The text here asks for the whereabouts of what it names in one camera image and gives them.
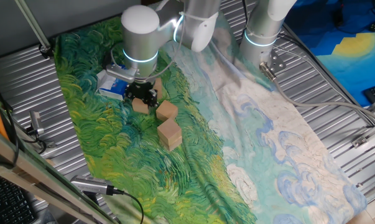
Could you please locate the painted landscape cloth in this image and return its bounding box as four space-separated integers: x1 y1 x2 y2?
53 0 368 224

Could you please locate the metal frame beam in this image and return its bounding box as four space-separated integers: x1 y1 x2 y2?
0 124 115 224

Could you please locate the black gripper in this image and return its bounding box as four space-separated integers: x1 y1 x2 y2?
124 81 159 108

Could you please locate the black pole clamp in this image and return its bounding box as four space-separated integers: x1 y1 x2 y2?
37 43 55 60

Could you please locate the blue and yellow mat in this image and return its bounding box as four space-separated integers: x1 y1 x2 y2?
283 0 375 108

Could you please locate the grey green pole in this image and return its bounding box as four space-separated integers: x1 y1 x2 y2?
14 0 53 52

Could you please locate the small silver camera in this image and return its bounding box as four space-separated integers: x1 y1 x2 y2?
29 110 45 136

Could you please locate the black camera cable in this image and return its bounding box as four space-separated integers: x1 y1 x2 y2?
105 185 145 224

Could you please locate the aluminium bar with bracket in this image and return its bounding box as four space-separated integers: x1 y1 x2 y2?
351 119 375 149

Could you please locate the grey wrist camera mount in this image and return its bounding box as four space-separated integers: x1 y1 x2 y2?
105 63 137 84

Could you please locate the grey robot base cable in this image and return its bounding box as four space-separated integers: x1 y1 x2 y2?
259 61 375 125

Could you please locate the blue tissue pack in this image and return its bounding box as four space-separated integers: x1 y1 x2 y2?
96 63 129 101

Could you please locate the silver bar camera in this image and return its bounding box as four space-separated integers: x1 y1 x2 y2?
70 174 114 196

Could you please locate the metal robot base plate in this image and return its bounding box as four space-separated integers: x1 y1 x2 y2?
269 49 287 75

